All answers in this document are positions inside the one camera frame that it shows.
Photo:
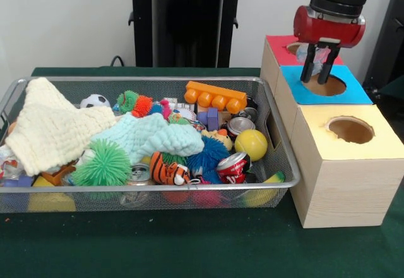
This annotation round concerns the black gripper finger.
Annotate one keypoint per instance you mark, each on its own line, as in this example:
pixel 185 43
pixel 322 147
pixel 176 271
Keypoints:
pixel 326 69
pixel 306 69

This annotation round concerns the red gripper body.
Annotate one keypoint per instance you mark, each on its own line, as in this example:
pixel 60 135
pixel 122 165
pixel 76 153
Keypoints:
pixel 331 31

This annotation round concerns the clear plastic bottle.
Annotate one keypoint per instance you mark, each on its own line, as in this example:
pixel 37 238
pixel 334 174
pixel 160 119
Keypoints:
pixel 320 57

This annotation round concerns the orange building block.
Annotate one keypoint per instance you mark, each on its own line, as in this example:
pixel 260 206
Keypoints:
pixel 214 91

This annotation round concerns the purple toy block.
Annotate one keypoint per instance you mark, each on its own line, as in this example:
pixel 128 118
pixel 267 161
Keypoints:
pixel 213 118

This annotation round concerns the red soda can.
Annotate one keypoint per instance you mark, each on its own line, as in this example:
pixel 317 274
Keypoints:
pixel 233 167

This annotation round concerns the wooden box with three holes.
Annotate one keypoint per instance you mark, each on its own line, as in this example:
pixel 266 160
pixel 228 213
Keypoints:
pixel 344 189

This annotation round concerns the clear mesh bin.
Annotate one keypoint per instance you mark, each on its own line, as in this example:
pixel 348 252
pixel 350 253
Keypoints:
pixel 158 199

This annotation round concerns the black stand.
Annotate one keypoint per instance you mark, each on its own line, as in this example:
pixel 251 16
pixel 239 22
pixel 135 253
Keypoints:
pixel 389 53

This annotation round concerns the dark green side tablecloth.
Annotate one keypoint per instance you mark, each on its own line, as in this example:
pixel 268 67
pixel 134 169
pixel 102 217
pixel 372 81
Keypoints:
pixel 394 87

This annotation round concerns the yellow ball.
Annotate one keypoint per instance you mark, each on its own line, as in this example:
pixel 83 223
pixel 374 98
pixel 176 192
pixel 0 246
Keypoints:
pixel 251 145

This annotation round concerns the large multicolour spiky caterpillar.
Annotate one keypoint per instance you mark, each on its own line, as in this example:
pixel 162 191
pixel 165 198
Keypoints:
pixel 206 156

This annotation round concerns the mint knitted cloth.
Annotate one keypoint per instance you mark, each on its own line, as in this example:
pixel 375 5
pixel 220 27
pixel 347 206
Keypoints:
pixel 148 136

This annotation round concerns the tiger plush toy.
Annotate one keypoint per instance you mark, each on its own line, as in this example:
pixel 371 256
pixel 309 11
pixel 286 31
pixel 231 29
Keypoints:
pixel 161 169

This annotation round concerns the small soccer ball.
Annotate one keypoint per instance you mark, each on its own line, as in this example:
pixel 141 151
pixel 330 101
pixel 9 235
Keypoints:
pixel 94 101

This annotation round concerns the green spiky ball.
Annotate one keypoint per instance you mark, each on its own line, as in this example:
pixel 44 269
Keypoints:
pixel 102 164

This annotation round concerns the cream knitted cloth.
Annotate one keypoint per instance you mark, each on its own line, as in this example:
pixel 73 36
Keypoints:
pixel 50 126

